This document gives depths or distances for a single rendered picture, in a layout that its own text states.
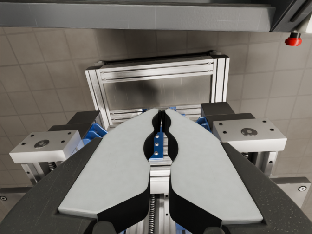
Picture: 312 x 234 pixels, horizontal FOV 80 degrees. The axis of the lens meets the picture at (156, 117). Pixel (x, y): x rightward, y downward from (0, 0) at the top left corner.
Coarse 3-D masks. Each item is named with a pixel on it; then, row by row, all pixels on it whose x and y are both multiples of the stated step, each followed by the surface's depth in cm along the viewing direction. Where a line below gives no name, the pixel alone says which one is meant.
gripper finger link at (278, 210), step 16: (224, 144) 9; (240, 160) 8; (240, 176) 7; (256, 176) 7; (256, 192) 6; (272, 192) 6; (272, 208) 6; (288, 208) 6; (240, 224) 6; (256, 224) 6; (272, 224) 5; (288, 224) 5; (304, 224) 5
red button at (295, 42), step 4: (292, 32) 47; (292, 36) 47; (296, 36) 46; (288, 40) 47; (292, 40) 47; (296, 40) 46; (300, 40) 46; (288, 44) 48; (292, 44) 47; (296, 44) 47; (300, 44) 47
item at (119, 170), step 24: (144, 120) 11; (120, 144) 9; (144, 144) 9; (96, 168) 7; (120, 168) 7; (144, 168) 7; (72, 192) 6; (96, 192) 6; (120, 192) 6; (144, 192) 6; (96, 216) 6; (120, 216) 6; (144, 216) 7
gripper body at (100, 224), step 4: (96, 224) 5; (100, 224) 5; (104, 224) 5; (108, 224) 5; (112, 224) 5; (96, 228) 5; (100, 228) 5; (104, 228) 5; (108, 228) 5; (112, 228) 5; (208, 228) 5; (212, 228) 5; (216, 228) 5; (220, 228) 5; (92, 232) 5; (96, 232) 5; (100, 232) 5; (104, 232) 5; (108, 232) 5; (112, 232) 5; (204, 232) 5; (208, 232) 5; (212, 232) 5; (216, 232) 5; (220, 232) 5
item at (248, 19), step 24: (0, 0) 33; (24, 0) 33; (48, 0) 33; (72, 0) 33; (0, 24) 35; (24, 24) 35; (48, 24) 34; (72, 24) 34; (96, 24) 34; (120, 24) 34; (144, 24) 34; (168, 24) 34; (192, 24) 34; (216, 24) 33; (240, 24) 33; (264, 24) 33
